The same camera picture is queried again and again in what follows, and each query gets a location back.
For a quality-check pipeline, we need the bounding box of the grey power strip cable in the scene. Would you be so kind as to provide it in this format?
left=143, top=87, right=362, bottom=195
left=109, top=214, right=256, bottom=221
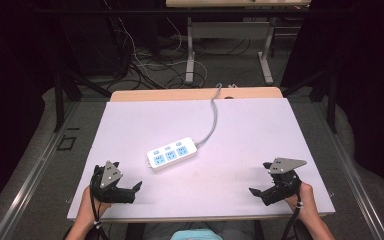
left=194, top=82, right=223, bottom=148

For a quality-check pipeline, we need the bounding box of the black metal stand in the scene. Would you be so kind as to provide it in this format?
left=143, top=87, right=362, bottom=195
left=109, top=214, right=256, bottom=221
left=280, top=68, right=340, bottom=135
left=53, top=66, right=113, bottom=133

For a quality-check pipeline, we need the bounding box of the person's teal shirt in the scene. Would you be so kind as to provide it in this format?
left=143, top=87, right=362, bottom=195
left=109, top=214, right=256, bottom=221
left=169, top=228, right=225, bottom=240

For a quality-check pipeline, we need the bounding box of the metal floor rail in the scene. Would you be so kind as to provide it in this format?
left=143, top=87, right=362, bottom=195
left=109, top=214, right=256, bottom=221
left=314, top=101, right=384, bottom=240
left=0, top=100, right=82, bottom=240

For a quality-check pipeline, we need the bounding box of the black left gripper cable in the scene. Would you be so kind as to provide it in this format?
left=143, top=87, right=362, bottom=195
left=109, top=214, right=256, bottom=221
left=90, top=186, right=110, bottom=240

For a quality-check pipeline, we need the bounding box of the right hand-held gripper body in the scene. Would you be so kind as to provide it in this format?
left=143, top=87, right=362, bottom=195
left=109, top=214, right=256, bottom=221
left=260, top=157, right=308, bottom=207

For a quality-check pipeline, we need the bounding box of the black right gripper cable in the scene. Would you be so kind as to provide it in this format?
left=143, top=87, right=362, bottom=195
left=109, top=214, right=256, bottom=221
left=280, top=191, right=304, bottom=240

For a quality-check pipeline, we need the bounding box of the white table mat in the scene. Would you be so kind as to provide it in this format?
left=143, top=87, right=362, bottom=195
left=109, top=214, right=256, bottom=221
left=66, top=97, right=336, bottom=221

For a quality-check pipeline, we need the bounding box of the white power strip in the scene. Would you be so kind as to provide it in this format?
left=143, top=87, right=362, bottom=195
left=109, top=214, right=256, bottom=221
left=146, top=136, right=199, bottom=171

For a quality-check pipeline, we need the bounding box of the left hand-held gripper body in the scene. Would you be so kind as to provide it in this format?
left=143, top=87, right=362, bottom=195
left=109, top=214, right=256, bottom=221
left=89, top=160, right=137, bottom=205

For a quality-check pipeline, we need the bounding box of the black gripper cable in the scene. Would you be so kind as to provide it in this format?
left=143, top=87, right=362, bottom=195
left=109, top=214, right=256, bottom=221
left=280, top=191, right=304, bottom=240
left=90, top=186, right=110, bottom=240

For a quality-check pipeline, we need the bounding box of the person's right hand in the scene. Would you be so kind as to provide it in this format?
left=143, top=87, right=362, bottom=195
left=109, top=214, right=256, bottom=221
left=284, top=182, right=315, bottom=225

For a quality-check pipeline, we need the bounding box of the wooden table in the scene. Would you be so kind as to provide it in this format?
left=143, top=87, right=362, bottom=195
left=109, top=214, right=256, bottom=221
left=109, top=86, right=284, bottom=103

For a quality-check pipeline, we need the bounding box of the white-legged background table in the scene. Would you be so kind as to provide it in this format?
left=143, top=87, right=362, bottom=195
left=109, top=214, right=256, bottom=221
left=165, top=0, right=312, bottom=86

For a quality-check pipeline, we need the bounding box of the person's left hand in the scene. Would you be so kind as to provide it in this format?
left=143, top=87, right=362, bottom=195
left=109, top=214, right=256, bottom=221
left=79, top=184, right=112, bottom=228

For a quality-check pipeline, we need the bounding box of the tangle of floor cables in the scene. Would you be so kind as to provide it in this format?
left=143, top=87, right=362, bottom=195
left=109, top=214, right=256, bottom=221
left=101, top=0, right=252, bottom=90

